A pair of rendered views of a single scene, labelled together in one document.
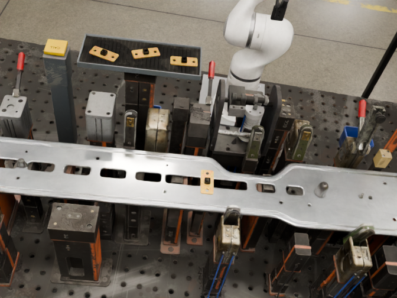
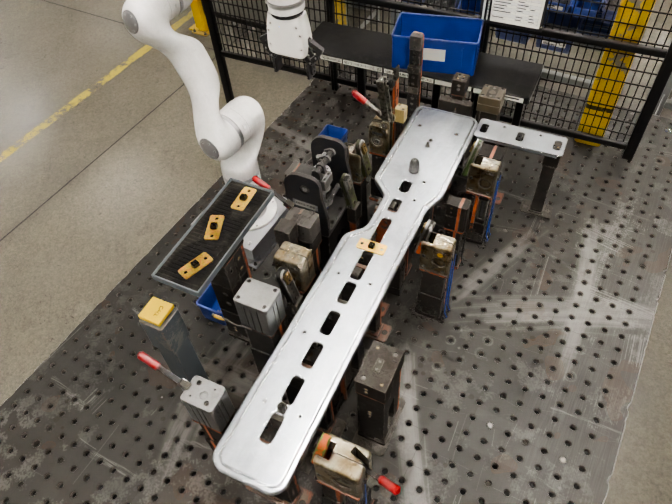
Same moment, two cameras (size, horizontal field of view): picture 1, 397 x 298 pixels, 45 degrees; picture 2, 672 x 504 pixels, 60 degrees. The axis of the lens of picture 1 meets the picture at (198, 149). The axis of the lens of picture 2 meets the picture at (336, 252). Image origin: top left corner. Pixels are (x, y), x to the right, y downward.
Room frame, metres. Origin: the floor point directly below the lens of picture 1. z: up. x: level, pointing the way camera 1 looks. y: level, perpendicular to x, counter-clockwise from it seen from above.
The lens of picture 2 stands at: (0.28, 0.85, 2.26)
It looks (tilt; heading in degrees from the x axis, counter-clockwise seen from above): 51 degrees down; 307
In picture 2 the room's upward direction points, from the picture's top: 5 degrees counter-clockwise
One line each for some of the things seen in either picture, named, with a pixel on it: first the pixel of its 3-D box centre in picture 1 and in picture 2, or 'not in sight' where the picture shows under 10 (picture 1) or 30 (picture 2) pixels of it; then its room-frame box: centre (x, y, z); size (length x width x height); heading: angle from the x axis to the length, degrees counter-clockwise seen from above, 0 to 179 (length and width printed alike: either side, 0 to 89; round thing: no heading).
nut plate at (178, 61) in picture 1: (184, 60); (243, 197); (1.13, 0.10, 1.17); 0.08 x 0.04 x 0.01; 100
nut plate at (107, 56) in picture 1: (103, 52); (195, 264); (1.09, 0.34, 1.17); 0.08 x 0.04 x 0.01; 77
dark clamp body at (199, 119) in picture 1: (194, 151); (308, 258); (1.00, 0.01, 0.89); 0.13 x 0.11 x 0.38; 7
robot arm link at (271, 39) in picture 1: (262, 47); (240, 137); (1.35, -0.15, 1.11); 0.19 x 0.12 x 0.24; 92
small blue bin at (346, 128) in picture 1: (354, 143); (332, 143); (1.33, -0.61, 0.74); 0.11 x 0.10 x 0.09; 97
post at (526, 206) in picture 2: not in sight; (545, 180); (0.52, -0.71, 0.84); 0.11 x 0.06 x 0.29; 7
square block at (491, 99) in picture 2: not in sight; (484, 133); (0.78, -0.79, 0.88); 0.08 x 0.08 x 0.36; 7
